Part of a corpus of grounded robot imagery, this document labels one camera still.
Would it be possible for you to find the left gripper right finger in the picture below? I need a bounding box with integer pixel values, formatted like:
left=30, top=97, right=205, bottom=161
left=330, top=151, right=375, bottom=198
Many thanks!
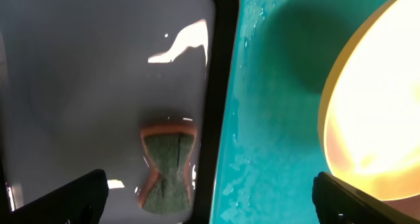
left=312, top=172, right=419, bottom=224

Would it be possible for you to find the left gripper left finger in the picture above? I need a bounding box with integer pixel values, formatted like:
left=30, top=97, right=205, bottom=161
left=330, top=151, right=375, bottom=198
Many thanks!
left=1, top=169, right=109, bottom=224

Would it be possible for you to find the yellow plate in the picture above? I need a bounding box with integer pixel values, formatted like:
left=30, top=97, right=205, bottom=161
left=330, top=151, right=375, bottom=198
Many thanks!
left=318, top=0, right=419, bottom=220

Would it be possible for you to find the green orange sponge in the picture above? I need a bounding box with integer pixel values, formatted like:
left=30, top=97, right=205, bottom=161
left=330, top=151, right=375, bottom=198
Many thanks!
left=138, top=123, right=198, bottom=215

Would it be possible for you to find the black water tray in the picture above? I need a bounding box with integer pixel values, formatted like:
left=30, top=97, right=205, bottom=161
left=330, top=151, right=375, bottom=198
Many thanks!
left=1, top=0, right=240, bottom=223

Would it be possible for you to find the teal plastic tray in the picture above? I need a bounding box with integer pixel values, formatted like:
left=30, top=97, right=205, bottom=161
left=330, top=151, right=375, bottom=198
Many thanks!
left=211, top=0, right=387, bottom=224

